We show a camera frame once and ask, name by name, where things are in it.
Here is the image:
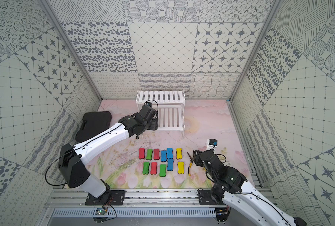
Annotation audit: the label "yellow eraser top shelf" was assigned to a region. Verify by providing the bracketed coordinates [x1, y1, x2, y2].
[176, 148, 182, 160]

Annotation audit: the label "aluminium mounting rail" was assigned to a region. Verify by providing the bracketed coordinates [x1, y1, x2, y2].
[47, 187, 278, 208]

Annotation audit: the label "white wooden two-tier shelf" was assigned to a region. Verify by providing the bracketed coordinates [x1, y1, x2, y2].
[136, 89, 185, 136]

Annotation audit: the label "green eraser shelf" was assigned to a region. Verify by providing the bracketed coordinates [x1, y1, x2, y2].
[159, 164, 166, 178]
[146, 149, 153, 161]
[142, 162, 150, 175]

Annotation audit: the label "red eraser top shelf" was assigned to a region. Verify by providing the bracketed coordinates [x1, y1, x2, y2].
[138, 148, 145, 159]
[153, 149, 160, 160]

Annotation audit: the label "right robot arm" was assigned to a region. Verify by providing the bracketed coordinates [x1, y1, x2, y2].
[192, 149, 307, 226]

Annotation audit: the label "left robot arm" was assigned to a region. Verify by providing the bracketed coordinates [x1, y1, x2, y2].
[56, 102, 159, 200]

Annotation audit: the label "yellow handled pliers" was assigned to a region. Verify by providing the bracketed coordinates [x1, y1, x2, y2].
[187, 152, 194, 177]

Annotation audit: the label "yellow eraser shelf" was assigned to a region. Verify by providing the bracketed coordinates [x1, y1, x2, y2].
[177, 162, 185, 175]
[176, 148, 182, 160]

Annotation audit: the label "red eraser shelf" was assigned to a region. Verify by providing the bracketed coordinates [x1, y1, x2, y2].
[153, 149, 160, 160]
[138, 148, 145, 159]
[150, 162, 158, 175]

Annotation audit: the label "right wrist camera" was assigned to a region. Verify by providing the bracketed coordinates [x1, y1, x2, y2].
[207, 138, 218, 151]

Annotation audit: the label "blue eraser top shelf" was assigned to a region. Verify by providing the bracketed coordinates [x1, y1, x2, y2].
[160, 150, 167, 162]
[166, 148, 174, 159]

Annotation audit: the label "green eraser top shelf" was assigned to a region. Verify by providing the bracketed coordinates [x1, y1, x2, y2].
[146, 149, 153, 161]

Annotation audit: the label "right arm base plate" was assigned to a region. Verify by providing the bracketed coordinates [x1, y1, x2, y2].
[196, 188, 224, 205]

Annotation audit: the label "blue eraser shelf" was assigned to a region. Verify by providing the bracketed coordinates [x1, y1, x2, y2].
[166, 148, 174, 159]
[160, 150, 167, 162]
[166, 159, 174, 171]

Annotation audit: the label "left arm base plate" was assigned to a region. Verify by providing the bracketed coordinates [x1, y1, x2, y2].
[85, 190, 126, 206]

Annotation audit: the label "white cable duct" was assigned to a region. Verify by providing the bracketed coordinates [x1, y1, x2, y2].
[52, 207, 215, 218]

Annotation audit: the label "black plastic tool case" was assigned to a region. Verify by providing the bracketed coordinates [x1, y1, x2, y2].
[75, 111, 112, 143]

